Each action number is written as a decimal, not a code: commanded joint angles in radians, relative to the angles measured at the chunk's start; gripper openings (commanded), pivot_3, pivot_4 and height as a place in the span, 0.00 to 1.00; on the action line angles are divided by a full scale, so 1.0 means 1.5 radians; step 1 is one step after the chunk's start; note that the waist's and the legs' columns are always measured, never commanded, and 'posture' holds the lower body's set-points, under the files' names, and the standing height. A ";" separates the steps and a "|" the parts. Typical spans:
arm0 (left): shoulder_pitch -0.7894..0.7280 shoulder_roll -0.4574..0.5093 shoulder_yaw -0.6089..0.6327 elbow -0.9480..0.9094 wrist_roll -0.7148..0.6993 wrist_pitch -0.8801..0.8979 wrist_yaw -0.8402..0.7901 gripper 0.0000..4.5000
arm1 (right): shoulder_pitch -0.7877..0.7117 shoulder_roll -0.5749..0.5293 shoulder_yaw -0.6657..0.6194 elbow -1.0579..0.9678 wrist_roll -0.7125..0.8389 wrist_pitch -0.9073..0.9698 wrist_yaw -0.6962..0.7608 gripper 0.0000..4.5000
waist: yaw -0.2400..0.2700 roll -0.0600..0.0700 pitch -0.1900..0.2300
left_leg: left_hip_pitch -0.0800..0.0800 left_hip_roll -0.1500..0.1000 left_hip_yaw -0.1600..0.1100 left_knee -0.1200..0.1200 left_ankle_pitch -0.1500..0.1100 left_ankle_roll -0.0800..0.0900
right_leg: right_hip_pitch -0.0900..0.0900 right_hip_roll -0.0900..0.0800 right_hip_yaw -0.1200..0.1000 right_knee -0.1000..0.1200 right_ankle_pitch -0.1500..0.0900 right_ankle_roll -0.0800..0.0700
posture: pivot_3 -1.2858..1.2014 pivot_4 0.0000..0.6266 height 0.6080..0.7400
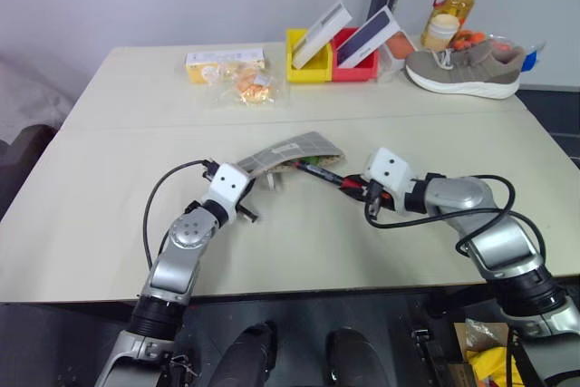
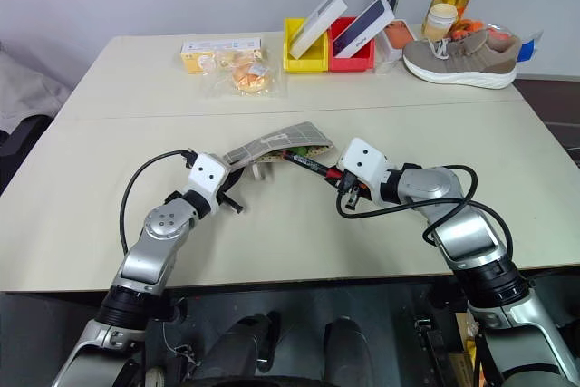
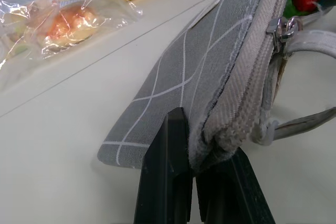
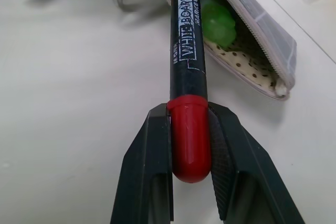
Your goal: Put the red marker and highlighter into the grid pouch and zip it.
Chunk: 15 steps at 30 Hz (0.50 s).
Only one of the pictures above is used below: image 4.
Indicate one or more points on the red cap whiteboard marker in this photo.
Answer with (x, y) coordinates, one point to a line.
(187, 77)

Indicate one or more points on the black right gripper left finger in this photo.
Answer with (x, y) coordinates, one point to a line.
(147, 171)

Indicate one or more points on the green highlighter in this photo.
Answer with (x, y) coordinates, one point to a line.
(218, 24)

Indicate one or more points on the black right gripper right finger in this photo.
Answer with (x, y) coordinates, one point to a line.
(252, 171)

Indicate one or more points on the grid pouch with dotted lining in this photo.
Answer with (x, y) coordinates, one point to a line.
(262, 37)

